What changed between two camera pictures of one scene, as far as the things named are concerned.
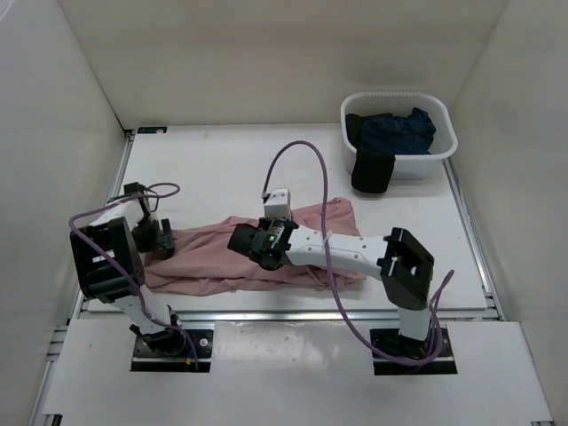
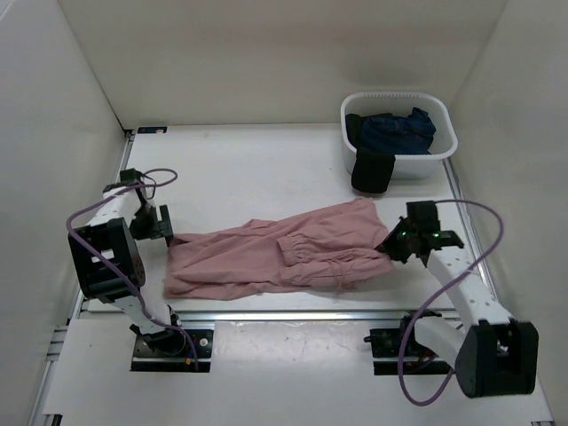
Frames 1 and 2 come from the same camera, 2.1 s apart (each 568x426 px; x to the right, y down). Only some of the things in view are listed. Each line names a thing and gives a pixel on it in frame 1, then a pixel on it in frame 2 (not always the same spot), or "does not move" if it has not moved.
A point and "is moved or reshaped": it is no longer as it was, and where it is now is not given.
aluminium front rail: [297, 316] does not move
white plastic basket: [445, 142] does not move
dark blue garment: [407, 135] does not move
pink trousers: [202, 261] is moved or reshaped
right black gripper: [267, 223] → [388, 247]
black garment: [372, 168] does not move
